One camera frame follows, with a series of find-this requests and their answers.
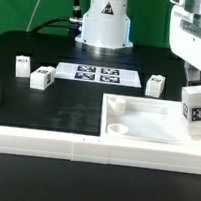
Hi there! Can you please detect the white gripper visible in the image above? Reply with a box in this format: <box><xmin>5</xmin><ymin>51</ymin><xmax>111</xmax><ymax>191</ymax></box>
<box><xmin>169</xmin><ymin>5</ymin><xmax>201</xmax><ymax>86</ymax></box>

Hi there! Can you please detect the white square tabletop part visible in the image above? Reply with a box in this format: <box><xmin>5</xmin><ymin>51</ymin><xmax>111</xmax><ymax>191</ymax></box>
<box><xmin>100</xmin><ymin>94</ymin><xmax>201</xmax><ymax>147</ymax></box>

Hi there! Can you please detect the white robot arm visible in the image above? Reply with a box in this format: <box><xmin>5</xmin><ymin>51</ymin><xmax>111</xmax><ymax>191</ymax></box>
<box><xmin>75</xmin><ymin>0</ymin><xmax>201</xmax><ymax>82</ymax></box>

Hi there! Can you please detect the white front fence wall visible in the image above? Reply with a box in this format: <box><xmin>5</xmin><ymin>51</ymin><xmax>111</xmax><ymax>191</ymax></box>
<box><xmin>0</xmin><ymin>126</ymin><xmax>201</xmax><ymax>174</ymax></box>

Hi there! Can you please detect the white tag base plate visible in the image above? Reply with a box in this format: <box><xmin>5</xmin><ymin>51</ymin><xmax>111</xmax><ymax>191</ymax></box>
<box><xmin>55</xmin><ymin>62</ymin><xmax>141</xmax><ymax>88</ymax></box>

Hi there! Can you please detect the black cable bundle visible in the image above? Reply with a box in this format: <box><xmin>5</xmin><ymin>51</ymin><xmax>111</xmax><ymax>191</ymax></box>
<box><xmin>30</xmin><ymin>0</ymin><xmax>87</xmax><ymax>40</ymax></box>

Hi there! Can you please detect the white thin cable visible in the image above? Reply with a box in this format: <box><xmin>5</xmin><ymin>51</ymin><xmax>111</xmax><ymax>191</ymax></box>
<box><xmin>25</xmin><ymin>0</ymin><xmax>47</xmax><ymax>34</ymax></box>

